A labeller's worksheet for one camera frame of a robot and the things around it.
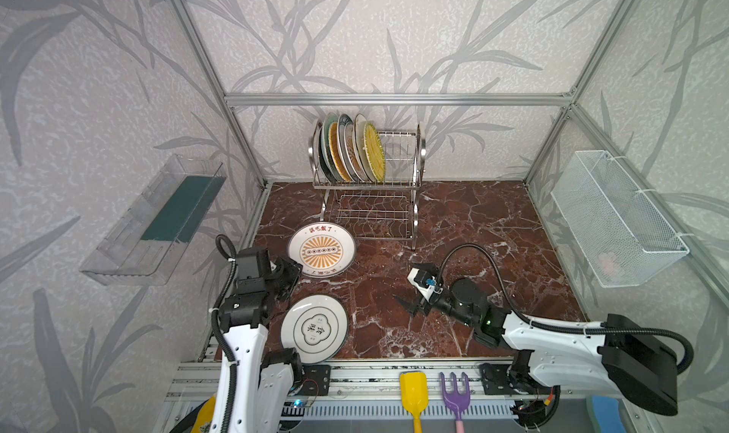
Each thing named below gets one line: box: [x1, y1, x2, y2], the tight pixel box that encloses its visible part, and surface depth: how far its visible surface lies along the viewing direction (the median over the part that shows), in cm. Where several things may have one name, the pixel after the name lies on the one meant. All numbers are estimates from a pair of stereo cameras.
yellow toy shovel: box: [399, 371, 430, 433], surface depth 73 cm
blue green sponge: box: [585, 395, 628, 433], surface depth 68 cm
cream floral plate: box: [354, 112, 376, 183], surface depth 76 cm
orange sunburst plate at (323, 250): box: [287, 221, 356, 279], surface depth 83 cm
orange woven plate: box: [328, 121, 353, 184], surface depth 75 cm
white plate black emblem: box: [280, 294, 349, 365], surface depth 84 cm
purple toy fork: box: [438, 372, 471, 433], surface depth 72 cm
